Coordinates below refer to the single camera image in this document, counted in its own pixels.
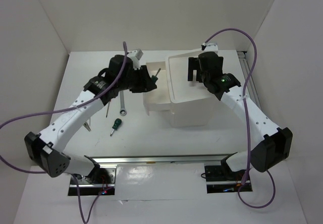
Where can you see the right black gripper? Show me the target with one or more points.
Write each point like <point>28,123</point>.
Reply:
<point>193,64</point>

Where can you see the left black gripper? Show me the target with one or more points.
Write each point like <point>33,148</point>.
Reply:
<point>145,84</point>

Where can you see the green long screwdriver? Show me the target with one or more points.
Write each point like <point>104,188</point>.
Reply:
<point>155,76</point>

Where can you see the green stubby screwdriver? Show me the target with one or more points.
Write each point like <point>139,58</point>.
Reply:
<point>116,125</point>

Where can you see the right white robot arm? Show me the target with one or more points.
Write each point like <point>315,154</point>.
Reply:
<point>267,143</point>

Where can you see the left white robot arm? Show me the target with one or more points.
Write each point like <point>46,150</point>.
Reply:
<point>46,148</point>

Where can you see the white drawer cabinet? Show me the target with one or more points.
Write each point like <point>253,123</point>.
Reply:
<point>190,102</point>

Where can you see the long silver ratchet wrench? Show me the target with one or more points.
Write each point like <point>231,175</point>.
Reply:
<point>123,110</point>

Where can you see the purple red screwdriver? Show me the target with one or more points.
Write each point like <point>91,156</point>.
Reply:
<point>107,109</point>

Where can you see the yellow black pliers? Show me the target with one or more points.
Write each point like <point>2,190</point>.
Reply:
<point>87,125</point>

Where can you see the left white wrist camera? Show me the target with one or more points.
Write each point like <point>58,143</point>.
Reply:
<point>135,56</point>

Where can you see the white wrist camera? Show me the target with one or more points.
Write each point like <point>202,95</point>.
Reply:
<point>135,56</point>
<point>210,47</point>

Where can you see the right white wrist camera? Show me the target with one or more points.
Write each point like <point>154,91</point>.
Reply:
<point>210,47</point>

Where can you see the right side aluminium rail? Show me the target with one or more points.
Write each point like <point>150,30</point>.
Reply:
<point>246,69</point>

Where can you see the aluminium rail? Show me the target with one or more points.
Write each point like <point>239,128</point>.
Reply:
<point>246,69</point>
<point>160,159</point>

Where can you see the front aluminium rail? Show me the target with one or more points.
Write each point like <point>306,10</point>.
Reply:
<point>160,159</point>

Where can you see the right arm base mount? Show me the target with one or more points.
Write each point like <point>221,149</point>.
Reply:
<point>219,179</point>

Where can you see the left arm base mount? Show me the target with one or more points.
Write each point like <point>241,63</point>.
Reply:
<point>104,182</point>

